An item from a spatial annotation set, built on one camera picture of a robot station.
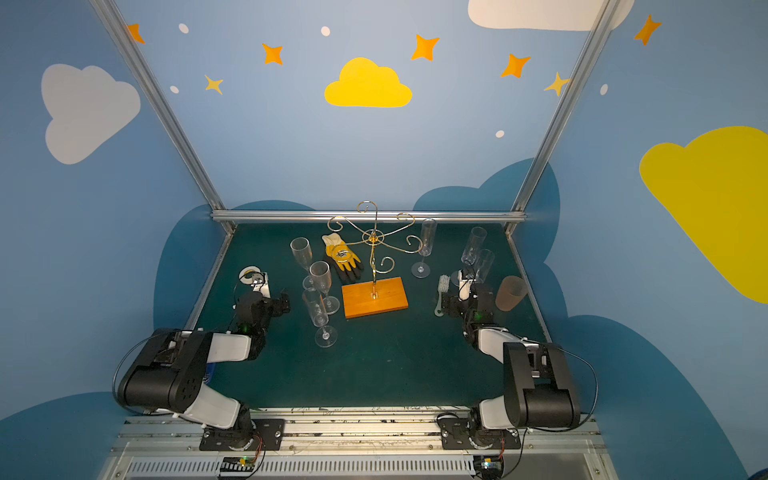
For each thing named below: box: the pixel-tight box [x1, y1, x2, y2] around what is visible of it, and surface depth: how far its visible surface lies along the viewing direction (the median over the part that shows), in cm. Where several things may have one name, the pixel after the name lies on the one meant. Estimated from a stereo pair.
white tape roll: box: [238, 266, 263, 285], surface depth 109 cm
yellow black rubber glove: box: [322, 232, 364, 282], surface depth 113 cm
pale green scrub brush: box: [434, 274, 451, 317], surface depth 106 cm
